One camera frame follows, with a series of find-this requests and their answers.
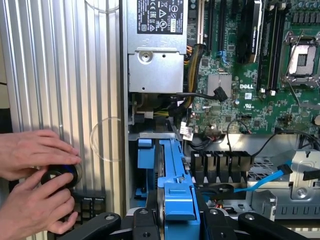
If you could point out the silver power supply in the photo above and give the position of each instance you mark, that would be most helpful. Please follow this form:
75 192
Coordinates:
155 70

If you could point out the silver finned heat sink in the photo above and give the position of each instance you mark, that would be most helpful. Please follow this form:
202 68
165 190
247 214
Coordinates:
212 85

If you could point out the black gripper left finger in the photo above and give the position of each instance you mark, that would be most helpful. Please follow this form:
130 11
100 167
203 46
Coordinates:
145 225

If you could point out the person's left hand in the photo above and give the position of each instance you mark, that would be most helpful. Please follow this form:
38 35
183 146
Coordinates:
25 152

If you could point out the open metal PC case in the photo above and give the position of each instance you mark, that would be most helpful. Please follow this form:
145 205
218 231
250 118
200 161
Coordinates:
265 142

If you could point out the empty blue disk carrier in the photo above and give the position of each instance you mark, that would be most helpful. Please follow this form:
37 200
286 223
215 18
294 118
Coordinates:
145 160

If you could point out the black keyboard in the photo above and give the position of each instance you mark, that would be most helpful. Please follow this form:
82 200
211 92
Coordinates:
90 207

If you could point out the black plastic fan shroud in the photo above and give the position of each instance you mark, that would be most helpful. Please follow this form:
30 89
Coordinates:
225 162

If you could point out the green motherboard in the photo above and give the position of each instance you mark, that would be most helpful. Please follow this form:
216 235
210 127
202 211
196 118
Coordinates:
262 110

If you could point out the CPU socket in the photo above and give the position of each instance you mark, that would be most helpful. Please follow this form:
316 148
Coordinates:
302 60

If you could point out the thin metal locking lever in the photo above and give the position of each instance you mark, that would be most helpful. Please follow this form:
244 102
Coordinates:
295 96
300 37

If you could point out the person's right hand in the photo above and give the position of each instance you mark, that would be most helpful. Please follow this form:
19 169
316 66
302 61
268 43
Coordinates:
30 210

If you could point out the RAM slot black clips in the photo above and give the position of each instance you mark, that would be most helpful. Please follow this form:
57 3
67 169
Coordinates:
281 50

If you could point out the silver drive cage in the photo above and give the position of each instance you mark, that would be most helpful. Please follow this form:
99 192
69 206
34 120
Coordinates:
265 205

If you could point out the white expansion slot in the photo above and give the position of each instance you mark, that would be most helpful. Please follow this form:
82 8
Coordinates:
202 25

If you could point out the RAM slot white clips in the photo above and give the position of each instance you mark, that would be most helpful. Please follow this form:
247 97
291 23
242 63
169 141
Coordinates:
272 50

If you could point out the black expansion slot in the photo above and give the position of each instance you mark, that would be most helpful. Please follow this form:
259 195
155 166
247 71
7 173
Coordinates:
221 25
212 25

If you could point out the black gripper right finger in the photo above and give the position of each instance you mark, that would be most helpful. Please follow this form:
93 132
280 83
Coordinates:
217 225

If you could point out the black graphics card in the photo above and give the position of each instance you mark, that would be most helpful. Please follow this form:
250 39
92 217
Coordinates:
250 32

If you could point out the silver coin battery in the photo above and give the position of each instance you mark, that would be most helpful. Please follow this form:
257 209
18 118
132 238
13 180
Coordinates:
316 120

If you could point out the metal disk bay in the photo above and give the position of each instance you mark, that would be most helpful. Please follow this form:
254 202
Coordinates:
135 136

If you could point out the silver metal bracket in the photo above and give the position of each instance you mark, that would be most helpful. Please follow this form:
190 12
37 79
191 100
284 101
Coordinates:
300 192

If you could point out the clear round plastic disc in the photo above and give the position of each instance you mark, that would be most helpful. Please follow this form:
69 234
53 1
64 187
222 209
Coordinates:
102 6
105 140

